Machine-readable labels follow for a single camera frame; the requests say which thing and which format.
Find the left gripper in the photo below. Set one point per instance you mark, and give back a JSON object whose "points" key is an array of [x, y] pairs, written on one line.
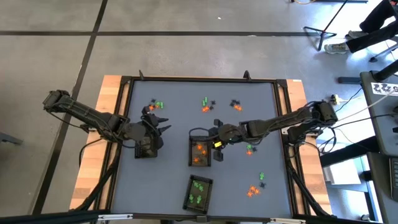
{"points": [[152, 130]]}

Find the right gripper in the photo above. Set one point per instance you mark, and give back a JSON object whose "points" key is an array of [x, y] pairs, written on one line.
{"points": [[217, 140]]}

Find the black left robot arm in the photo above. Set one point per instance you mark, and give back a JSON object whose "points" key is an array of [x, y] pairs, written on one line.
{"points": [[87, 113]]}

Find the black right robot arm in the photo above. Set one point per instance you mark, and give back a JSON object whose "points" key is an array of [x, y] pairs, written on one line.
{"points": [[280, 119]]}

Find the black slotted plastic basket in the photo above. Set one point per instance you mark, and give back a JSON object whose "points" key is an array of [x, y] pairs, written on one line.
{"points": [[206, 194], [205, 160], [143, 154]]}

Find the grey table mat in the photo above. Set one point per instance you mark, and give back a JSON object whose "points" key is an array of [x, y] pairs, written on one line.
{"points": [[161, 186]]}

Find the white metal mounting plate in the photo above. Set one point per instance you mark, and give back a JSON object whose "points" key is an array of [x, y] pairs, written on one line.
{"points": [[283, 130]]}

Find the silver aluminium extrusion bar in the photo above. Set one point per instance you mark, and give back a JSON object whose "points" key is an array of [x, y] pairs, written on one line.
{"points": [[287, 221], [115, 216]]}

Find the white power adapter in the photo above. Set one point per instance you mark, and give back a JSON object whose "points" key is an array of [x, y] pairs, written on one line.
{"points": [[335, 99]]}

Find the black desk crossbar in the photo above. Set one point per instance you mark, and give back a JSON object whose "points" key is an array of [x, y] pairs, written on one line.
{"points": [[348, 151]]}

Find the black desk foot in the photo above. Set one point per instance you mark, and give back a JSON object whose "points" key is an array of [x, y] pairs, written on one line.
{"points": [[349, 80]]}

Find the person's foot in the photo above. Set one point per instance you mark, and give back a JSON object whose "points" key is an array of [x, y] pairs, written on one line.
{"points": [[354, 34], [335, 48]]}

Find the black tripod stand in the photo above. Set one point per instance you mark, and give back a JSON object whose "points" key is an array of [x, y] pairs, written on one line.
{"points": [[324, 31]]}

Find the grey metal foot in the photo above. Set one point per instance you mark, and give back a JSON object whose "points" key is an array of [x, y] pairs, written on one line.
{"points": [[9, 138]]}

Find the grey desk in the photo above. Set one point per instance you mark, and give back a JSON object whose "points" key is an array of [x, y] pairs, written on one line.
{"points": [[381, 193], [379, 124]]}

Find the white label black marks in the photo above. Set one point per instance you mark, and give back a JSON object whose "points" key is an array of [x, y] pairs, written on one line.
{"points": [[385, 88]]}

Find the dark computer keyboard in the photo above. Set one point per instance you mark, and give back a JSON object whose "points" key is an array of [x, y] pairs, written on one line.
{"points": [[394, 177]]}

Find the black monitor stand bar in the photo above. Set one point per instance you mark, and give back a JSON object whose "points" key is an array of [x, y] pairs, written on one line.
{"points": [[385, 71]]}

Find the person's leg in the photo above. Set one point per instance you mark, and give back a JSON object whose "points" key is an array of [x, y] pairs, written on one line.
{"points": [[371, 39], [377, 15]]}

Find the office chair base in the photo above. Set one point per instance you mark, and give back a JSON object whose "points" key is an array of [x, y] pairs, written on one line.
{"points": [[384, 53]]}

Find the black curved frame bracket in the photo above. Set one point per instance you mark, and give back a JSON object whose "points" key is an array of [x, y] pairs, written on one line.
{"points": [[141, 74], [246, 74]]}

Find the black aluminium table frame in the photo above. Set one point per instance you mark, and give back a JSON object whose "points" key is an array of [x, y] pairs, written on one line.
{"points": [[202, 79]]}

